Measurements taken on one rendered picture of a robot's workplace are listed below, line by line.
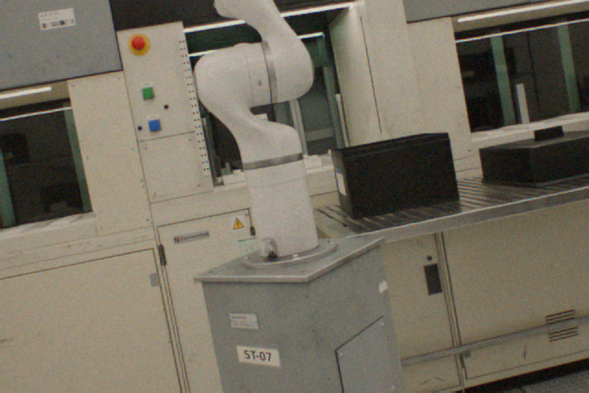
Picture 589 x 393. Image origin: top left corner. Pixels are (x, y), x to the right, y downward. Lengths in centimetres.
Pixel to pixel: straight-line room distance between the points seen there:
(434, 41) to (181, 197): 95
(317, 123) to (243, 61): 170
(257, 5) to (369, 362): 70
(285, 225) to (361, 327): 24
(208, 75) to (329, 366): 57
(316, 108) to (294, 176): 169
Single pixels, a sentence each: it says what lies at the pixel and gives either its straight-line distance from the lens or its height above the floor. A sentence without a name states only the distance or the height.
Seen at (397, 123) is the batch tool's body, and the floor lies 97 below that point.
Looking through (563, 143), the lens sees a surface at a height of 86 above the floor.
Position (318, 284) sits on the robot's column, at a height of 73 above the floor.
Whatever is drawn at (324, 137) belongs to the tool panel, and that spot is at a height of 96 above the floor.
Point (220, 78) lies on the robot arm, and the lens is 114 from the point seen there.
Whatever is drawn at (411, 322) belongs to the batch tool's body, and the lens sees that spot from 207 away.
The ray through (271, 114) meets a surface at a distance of 210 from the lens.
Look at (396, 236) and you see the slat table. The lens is 134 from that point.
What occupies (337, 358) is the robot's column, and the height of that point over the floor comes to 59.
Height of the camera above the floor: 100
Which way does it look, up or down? 3 degrees down
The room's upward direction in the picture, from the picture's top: 10 degrees counter-clockwise
